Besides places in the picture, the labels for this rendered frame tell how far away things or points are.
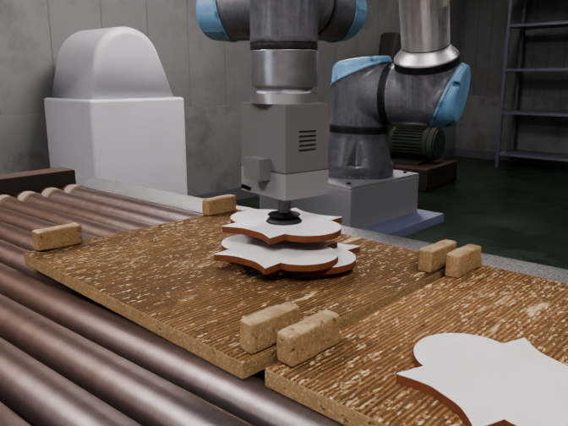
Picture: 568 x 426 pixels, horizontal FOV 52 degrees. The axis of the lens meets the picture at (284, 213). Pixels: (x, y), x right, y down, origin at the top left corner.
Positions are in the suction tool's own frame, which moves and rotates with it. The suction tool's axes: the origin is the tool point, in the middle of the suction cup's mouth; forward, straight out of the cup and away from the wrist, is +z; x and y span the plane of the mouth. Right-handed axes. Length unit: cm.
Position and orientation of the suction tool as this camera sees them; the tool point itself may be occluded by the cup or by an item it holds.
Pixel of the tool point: (284, 231)
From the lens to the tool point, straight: 68.7
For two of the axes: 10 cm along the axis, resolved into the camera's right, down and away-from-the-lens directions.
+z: 0.0, 9.7, 2.3
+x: 7.8, -1.4, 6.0
